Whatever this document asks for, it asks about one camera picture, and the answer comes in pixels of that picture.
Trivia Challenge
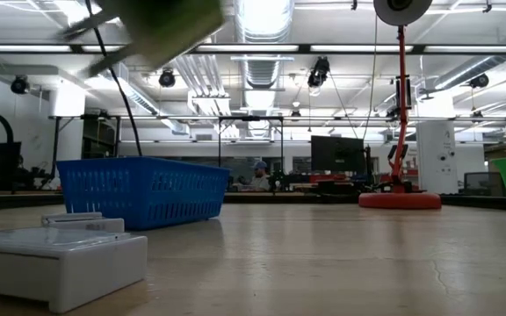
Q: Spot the white round pillar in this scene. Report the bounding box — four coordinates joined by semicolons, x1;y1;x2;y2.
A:
416;120;459;195

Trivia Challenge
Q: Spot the blue plastic basket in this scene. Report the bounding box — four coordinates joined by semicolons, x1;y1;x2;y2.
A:
56;156;231;232

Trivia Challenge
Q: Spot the black computer monitor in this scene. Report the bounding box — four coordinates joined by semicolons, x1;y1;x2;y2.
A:
0;140;23;171
310;135;366;174

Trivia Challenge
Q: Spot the green and white plug charger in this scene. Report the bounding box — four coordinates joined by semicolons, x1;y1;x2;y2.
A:
57;0;227;79

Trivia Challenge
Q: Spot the white LCD display unit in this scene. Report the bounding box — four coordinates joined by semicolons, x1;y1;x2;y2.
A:
40;212;126;233

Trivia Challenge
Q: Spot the black ceiling spotlight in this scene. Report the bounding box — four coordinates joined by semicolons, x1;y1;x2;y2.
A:
469;73;490;90
158;71;177;89
10;75;30;96
307;55;331;89

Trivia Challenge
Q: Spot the red desk lamp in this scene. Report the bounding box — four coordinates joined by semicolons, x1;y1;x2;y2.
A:
358;0;443;211

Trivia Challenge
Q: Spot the black background frame rack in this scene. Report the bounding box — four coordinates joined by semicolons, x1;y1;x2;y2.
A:
49;113;286;188

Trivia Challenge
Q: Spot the black aluminium table frame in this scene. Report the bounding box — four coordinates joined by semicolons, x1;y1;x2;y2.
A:
0;190;506;212

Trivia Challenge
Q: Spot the white flat box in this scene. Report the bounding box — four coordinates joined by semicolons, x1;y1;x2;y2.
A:
0;227;148;314

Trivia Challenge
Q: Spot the person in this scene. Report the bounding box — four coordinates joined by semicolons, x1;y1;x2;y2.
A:
243;161;272;192

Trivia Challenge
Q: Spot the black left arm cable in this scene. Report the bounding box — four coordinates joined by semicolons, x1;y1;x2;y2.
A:
84;0;144;158

